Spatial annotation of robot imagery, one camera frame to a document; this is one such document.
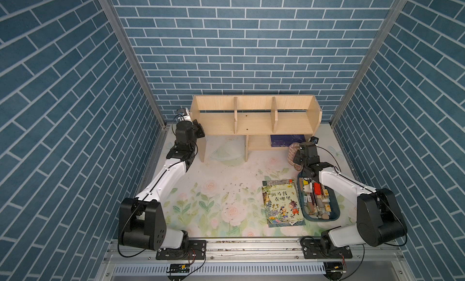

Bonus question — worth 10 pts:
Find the red item in tray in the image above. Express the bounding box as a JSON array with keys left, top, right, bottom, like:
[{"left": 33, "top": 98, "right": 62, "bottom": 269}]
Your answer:
[{"left": 312, "top": 182, "right": 322, "bottom": 196}]

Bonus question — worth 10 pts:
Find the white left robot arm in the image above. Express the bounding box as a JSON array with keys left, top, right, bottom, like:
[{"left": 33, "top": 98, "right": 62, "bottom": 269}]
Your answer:
[{"left": 118, "top": 120, "right": 205, "bottom": 253}]

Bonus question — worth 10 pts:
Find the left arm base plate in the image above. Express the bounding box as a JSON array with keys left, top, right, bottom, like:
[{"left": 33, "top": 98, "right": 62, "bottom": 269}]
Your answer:
[{"left": 156, "top": 240, "right": 207, "bottom": 261}]

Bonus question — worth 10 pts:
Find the illustrated children's picture book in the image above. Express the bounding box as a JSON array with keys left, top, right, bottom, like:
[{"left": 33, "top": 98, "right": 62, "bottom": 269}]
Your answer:
[{"left": 262, "top": 179, "right": 305, "bottom": 228}]

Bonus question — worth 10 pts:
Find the aluminium mounting rail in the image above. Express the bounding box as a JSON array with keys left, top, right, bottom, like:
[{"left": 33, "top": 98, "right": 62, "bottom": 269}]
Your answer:
[{"left": 102, "top": 237, "right": 406, "bottom": 266}]

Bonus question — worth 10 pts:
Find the green circuit board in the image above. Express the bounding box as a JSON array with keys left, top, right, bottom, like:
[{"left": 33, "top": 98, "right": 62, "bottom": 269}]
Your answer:
[{"left": 167, "top": 264, "right": 190, "bottom": 275}]

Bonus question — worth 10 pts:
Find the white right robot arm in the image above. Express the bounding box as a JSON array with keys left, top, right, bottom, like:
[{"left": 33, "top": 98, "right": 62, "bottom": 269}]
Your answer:
[{"left": 293, "top": 142, "right": 408, "bottom": 248}]

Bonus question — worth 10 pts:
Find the pink striped fluffy cloth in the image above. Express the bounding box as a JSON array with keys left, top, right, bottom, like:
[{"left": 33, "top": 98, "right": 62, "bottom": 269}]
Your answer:
[{"left": 288, "top": 143, "right": 302, "bottom": 171}]

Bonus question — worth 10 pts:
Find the floral table mat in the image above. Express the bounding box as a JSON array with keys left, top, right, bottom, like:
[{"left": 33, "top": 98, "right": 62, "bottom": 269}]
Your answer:
[{"left": 163, "top": 136, "right": 357, "bottom": 238}]

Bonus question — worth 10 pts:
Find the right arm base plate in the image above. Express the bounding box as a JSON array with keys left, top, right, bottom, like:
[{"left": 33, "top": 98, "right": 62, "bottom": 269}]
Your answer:
[{"left": 300, "top": 236, "right": 353, "bottom": 259}]

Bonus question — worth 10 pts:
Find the white vented cable duct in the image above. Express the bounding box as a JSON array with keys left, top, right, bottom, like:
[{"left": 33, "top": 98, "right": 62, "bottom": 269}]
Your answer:
[{"left": 112, "top": 262, "right": 326, "bottom": 276}]

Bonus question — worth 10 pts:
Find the dark blue book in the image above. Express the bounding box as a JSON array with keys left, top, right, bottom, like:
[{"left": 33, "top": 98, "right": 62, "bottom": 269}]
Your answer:
[{"left": 270, "top": 135, "right": 306, "bottom": 147}]

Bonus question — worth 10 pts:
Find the light wooden bookshelf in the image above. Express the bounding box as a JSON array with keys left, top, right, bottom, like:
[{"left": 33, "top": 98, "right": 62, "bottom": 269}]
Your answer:
[{"left": 190, "top": 95, "right": 322, "bottom": 160}]

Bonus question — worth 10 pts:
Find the teal storage tray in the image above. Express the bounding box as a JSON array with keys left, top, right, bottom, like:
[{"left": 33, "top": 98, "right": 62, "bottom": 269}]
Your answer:
[{"left": 297, "top": 172, "right": 340, "bottom": 222}]

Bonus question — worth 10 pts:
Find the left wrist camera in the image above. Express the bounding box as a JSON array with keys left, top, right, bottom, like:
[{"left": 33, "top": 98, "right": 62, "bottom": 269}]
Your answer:
[{"left": 174, "top": 108, "right": 192, "bottom": 122}]

